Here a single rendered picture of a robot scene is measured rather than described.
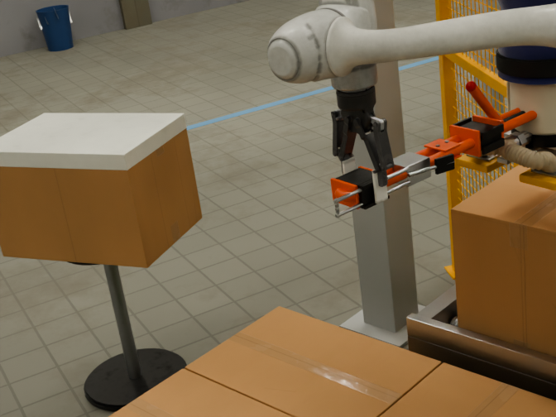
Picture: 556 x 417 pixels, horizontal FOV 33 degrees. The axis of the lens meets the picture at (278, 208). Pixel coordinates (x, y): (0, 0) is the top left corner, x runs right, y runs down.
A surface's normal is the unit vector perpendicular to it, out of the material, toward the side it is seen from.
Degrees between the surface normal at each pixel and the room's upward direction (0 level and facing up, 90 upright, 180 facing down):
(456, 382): 0
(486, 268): 90
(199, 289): 0
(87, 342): 0
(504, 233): 90
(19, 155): 90
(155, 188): 90
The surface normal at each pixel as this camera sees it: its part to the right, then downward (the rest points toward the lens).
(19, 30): 0.47, 0.29
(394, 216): 0.73, 0.18
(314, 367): -0.13, -0.91
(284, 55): -0.66, 0.38
